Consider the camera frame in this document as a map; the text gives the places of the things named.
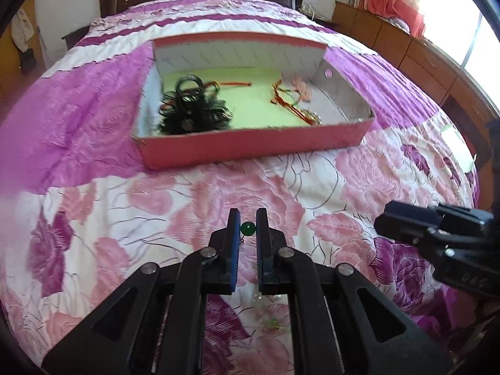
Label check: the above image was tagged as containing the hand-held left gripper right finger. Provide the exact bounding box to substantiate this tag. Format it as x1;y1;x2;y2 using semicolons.
256;208;454;375

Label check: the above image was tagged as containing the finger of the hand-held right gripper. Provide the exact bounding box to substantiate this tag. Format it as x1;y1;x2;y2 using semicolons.
385;200;442;225
374;213;448;260

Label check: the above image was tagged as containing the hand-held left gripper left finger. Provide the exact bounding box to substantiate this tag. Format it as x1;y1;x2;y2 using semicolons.
41;208;241;375

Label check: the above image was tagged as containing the green bead earring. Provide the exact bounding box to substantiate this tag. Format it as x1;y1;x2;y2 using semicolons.
239;221;256;245

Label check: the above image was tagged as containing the pink cardboard box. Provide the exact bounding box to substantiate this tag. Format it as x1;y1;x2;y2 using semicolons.
131;31;376;170

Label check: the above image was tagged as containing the gold pearl brooch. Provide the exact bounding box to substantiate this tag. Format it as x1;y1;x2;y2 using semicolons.
302;109;325;126

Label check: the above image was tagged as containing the black ribbon hair accessory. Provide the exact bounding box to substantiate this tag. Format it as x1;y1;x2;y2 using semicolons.
156;76;235;135

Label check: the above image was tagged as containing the red braided cord bracelet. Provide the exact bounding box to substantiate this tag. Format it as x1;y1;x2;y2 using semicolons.
269;79;309;120

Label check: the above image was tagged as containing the pink gold hair clip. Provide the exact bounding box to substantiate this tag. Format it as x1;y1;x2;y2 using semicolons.
291;76;315;100

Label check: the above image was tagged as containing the red string bracelet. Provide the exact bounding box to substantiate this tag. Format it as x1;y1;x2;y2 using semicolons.
209;80;254;90

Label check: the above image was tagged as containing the long wooden cabinet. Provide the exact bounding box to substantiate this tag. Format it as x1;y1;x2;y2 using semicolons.
332;1;500;153

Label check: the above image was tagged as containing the pink floral bed blanket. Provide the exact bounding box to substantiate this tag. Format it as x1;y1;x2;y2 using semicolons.
0;0;481;375

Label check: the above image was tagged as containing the window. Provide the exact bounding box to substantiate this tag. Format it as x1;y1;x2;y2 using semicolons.
424;0;500;71

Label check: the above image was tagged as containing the floral red curtain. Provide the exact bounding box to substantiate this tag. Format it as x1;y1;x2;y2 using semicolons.
367;0;446;38

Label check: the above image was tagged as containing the dark wooden nightstand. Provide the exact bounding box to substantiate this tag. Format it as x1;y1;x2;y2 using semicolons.
60;25;92;49

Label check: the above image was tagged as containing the small black bag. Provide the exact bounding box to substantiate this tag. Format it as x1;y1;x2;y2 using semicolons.
19;47;39;71

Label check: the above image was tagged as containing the orange wooden wardrobe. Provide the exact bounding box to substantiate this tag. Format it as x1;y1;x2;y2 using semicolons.
0;0;51;106

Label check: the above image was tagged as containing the hanging beige cloth bag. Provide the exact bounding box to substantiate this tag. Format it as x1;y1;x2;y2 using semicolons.
11;8;37;52

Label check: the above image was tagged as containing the white power strip with cables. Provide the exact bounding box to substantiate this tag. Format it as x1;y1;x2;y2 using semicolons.
299;3;325;20

